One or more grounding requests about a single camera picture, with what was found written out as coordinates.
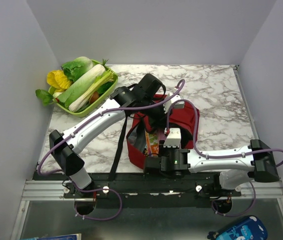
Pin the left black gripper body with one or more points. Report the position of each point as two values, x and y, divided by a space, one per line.
156 114

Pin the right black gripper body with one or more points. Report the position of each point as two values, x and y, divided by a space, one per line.
165 151

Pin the red backpack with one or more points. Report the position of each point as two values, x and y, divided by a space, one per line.
135 138

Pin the orange paperback book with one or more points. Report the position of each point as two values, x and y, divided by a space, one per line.
151 144

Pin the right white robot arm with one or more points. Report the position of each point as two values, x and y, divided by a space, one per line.
234 166

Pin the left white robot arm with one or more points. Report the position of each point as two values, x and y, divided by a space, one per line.
65 147

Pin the celery stalk bunch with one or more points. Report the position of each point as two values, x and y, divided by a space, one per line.
100 80

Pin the brown mushroom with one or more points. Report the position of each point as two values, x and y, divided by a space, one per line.
94 97

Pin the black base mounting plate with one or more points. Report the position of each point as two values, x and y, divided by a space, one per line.
139 191

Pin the napa cabbage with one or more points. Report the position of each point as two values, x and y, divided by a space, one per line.
79 87

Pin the green plastic basket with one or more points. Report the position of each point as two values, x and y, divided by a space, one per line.
104 91

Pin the green lettuce head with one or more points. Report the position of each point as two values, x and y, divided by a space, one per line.
74 69

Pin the blue pencil case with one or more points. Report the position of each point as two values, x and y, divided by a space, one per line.
246 228

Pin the yellow leaf vegetable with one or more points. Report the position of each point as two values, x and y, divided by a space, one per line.
58 80

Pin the dark green spinach leaf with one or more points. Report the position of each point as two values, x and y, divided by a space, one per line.
45 97

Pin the blue book corner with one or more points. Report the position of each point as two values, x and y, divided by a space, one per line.
77 236

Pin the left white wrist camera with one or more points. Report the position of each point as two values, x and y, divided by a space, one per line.
174 102

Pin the aluminium rail frame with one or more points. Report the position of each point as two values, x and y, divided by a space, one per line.
226 123

